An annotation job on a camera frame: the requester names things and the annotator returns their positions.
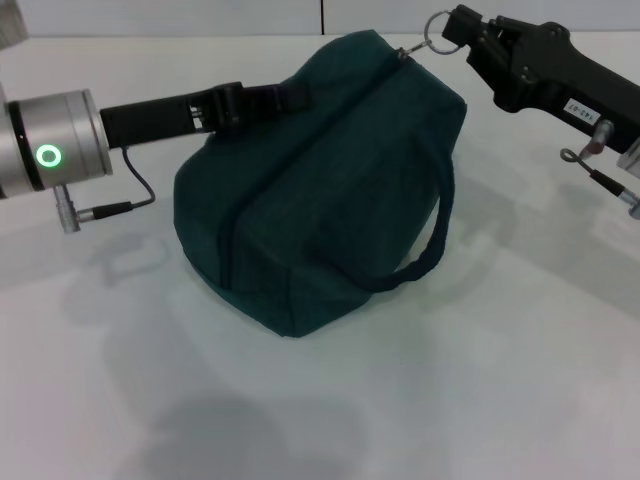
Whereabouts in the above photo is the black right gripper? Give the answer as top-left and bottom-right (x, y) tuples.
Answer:
(441, 4), (640, 155)

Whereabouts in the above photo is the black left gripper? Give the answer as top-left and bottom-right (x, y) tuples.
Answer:
(98, 82), (310, 150)

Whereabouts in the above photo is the metal zipper pull ring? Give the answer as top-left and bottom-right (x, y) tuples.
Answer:
(396, 9), (465, 65)

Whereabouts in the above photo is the dark teal fabric lunch bag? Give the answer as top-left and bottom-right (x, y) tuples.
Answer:
(171, 28), (469, 341)

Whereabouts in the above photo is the right gripper cable with plug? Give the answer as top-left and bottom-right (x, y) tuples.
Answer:
(558, 118), (640, 222)

